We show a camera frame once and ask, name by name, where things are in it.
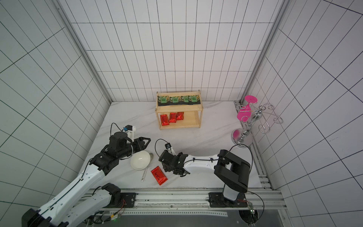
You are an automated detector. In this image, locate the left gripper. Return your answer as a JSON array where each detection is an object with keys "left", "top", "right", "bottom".
[{"left": 118, "top": 137, "right": 151, "bottom": 159}]

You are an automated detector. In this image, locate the red tea bag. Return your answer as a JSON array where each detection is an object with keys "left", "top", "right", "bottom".
[
  {"left": 160, "top": 114, "right": 170, "bottom": 126},
  {"left": 169, "top": 113, "right": 177, "bottom": 123},
  {"left": 151, "top": 166, "right": 168, "bottom": 185},
  {"left": 176, "top": 112, "right": 184, "bottom": 121}
]

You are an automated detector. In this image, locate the green tea bag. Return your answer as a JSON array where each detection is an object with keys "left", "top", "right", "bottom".
[
  {"left": 189, "top": 95, "right": 200, "bottom": 105},
  {"left": 169, "top": 96, "right": 182, "bottom": 105},
  {"left": 181, "top": 96, "right": 190, "bottom": 105},
  {"left": 157, "top": 96, "right": 170, "bottom": 106}
]

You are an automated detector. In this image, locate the wooden two-tier shelf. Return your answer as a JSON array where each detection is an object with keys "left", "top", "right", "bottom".
[{"left": 155, "top": 90, "right": 203, "bottom": 130}]

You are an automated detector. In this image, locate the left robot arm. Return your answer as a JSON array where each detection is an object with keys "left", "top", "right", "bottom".
[{"left": 21, "top": 131, "right": 151, "bottom": 227}]

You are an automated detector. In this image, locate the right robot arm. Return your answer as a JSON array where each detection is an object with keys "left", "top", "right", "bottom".
[{"left": 158, "top": 149, "right": 252, "bottom": 201}]

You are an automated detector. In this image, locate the white bowl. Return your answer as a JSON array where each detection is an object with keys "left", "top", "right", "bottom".
[{"left": 130, "top": 150, "right": 151, "bottom": 171}]

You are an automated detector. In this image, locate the chrome cup rack stand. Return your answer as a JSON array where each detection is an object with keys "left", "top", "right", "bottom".
[{"left": 231, "top": 103, "right": 284, "bottom": 148}]

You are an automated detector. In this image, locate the pink plastic wine glass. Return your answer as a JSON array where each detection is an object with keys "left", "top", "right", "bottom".
[{"left": 237, "top": 95, "right": 258, "bottom": 123}]

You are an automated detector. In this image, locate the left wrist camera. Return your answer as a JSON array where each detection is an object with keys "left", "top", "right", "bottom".
[{"left": 123, "top": 125, "right": 136, "bottom": 141}]

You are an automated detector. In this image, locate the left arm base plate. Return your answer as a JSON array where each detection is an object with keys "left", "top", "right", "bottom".
[{"left": 110, "top": 193, "right": 137, "bottom": 209}]

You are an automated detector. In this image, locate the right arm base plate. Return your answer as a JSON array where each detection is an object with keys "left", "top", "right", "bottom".
[{"left": 208, "top": 193, "right": 248, "bottom": 208}]

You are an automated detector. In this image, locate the aluminium rail frame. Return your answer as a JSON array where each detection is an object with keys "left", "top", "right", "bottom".
[{"left": 79, "top": 188, "right": 292, "bottom": 227}]

